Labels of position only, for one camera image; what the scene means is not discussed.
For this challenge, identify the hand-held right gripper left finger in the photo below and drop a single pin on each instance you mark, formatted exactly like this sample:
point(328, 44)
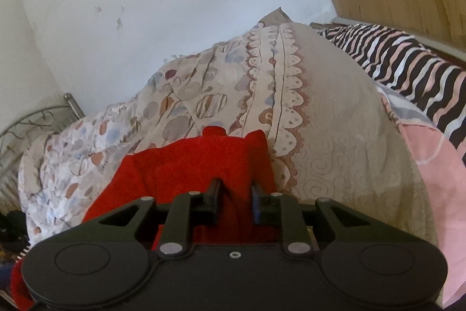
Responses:
point(215, 200)

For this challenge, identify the oval-patterned beige quilt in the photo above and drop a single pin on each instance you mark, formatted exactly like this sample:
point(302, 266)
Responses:
point(327, 107)

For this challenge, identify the pink bed sheet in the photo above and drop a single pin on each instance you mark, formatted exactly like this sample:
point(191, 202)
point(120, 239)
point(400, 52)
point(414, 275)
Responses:
point(437, 165)

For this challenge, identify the brown pillow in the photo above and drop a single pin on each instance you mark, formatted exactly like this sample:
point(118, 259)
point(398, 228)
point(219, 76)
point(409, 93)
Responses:
point(277, 16)

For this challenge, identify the red fleece garment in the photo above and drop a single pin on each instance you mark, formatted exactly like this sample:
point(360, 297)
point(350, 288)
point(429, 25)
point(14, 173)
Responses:
point(182, 165)

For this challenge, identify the metal bed headboard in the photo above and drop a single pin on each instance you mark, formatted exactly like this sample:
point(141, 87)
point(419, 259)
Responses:
point(29, 121)

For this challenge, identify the dark clutter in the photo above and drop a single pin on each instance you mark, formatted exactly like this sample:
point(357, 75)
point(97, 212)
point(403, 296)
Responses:
point(11, 234)

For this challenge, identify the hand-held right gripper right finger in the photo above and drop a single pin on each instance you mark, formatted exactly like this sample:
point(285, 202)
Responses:
point(257, 205)

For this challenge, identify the black white pink striped blanket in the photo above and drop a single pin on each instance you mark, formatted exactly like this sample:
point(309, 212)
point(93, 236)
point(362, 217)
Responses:
point(407, 59)

